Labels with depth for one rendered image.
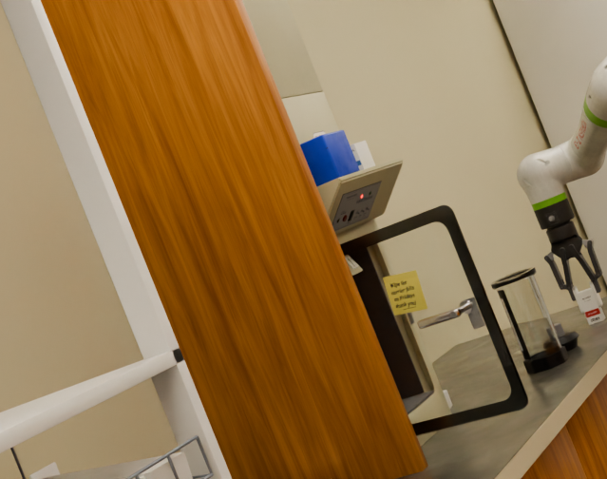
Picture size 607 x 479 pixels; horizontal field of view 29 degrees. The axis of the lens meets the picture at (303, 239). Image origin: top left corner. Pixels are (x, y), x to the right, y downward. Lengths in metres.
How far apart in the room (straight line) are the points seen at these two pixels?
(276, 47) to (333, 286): 0.57
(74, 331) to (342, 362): 0.53
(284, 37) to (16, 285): 0.78
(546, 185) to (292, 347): 1.05
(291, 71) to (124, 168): 0.41
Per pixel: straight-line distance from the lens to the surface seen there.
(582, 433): 2.57
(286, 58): 2.55
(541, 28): 5.36
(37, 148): 2.50
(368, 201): 2.48
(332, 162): 2.31
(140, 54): 2.39
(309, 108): 2.55
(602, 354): 2.75
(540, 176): 3.12
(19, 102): 2.51
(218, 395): 2.43
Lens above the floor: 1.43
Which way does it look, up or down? level
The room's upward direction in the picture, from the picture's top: 22 degrees counter-clockwise
